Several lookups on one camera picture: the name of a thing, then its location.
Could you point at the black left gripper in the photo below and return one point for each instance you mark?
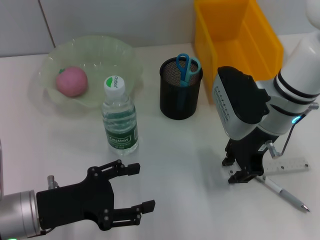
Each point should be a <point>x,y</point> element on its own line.
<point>75,200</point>

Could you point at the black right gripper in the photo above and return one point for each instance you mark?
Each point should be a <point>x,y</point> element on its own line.
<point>250,150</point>

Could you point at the clear plastic ruler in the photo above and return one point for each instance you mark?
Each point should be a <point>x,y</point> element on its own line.
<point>287,166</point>

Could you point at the white and grey pen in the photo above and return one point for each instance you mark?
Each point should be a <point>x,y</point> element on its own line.
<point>287,195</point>

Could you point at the clear green-label water bottle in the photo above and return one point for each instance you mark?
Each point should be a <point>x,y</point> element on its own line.
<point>120,117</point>

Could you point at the blue scissors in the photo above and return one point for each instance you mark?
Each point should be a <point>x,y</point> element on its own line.
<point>186,75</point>

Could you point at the pink toy peach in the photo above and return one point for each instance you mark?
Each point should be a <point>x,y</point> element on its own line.
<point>71,81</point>

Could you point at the black mesh pen holder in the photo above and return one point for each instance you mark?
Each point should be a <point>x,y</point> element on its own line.
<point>180,105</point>

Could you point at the translucent green fruit plate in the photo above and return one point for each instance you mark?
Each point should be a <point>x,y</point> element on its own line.
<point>100,52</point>

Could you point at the yellow plastic bin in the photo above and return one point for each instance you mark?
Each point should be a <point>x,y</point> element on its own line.
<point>240,30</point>

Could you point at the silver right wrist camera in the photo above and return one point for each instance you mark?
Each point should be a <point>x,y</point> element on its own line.
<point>245,100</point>

